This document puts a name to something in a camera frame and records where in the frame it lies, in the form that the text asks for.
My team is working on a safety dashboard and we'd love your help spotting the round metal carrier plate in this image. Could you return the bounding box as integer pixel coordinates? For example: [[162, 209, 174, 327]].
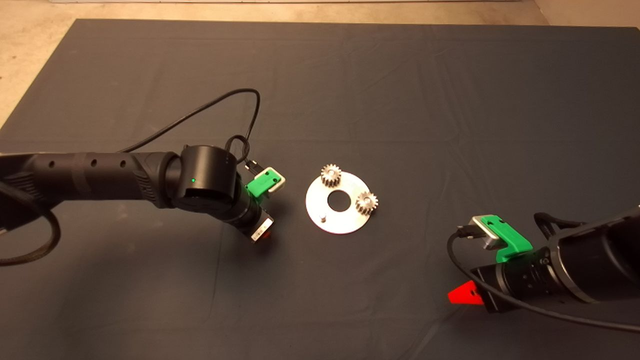
[[305, 171, 375, 235]]

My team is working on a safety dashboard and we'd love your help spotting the dark grey table cloth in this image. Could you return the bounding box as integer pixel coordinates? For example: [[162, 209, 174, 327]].
[[0, 19, 640, 360]]

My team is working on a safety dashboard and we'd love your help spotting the small steel planetary gear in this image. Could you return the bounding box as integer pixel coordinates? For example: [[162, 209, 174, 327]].
[[320, 164, 343, 188], [355, 191, 379, 216]]

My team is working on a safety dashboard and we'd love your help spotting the bright green camera mount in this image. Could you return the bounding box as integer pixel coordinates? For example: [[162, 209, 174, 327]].
[[482, 215, 533, 264], [247, 169, 281, 199]]

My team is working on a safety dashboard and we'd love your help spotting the black braided sleeve cable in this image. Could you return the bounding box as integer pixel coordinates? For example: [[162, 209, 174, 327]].
[[0, 182, 62, 267]]

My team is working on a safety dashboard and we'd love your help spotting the small silver camera box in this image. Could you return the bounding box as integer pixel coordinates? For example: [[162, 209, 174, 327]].
[[472, 216, 503, 251], [260, 166, 287, 195]]

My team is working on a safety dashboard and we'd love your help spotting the black camera cable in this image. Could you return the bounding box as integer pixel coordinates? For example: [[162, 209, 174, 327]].
[[446, 212, 640, 334], [119, 88, 265, 175]]

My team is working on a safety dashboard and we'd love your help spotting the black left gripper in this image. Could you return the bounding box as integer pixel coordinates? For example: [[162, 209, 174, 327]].
[[237, 204, 276, 244]]

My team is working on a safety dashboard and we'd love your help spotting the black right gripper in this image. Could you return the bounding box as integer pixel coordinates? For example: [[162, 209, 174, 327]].
[[447, 249, 553, 315]]

